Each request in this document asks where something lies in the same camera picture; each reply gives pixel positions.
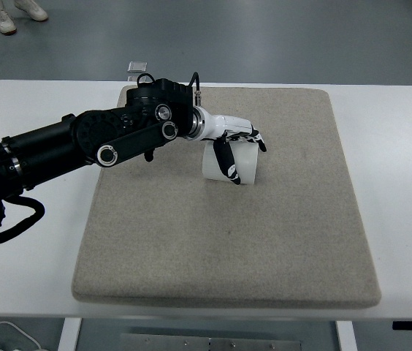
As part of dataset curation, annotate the white table leg right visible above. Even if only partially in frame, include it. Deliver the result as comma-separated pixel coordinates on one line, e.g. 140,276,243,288
335,321,358,351

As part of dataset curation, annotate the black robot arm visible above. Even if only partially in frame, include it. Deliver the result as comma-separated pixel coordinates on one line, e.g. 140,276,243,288
0,73,200,244

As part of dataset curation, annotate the beige felt mat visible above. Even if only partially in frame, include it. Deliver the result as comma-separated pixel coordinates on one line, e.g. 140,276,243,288
72,88,381,309

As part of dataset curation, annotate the white table leg left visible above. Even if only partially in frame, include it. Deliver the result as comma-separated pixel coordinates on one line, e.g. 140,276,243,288
57,317,82,351

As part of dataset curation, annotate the white table leg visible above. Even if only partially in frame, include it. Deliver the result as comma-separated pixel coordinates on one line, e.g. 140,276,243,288
57,317,82,351
335,321,358,351

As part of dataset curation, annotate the black sleeved arm cable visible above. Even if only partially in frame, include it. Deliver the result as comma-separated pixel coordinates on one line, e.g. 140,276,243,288
0,196,45,246

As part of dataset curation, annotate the white ribbed paper cup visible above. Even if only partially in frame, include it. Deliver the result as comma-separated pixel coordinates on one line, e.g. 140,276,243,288
202,141,259,185

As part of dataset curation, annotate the white cable on floor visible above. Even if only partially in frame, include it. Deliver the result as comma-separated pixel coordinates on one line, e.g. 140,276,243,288
0,320,42,351

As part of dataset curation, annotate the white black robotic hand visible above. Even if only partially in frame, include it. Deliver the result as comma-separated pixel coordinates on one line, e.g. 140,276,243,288
185,107,267,185

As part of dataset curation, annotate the metal base plate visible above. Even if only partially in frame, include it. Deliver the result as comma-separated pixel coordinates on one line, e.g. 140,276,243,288
119,333,302,351

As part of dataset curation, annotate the white sneaker right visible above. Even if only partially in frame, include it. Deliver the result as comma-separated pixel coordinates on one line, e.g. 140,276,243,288
14,0,48,22

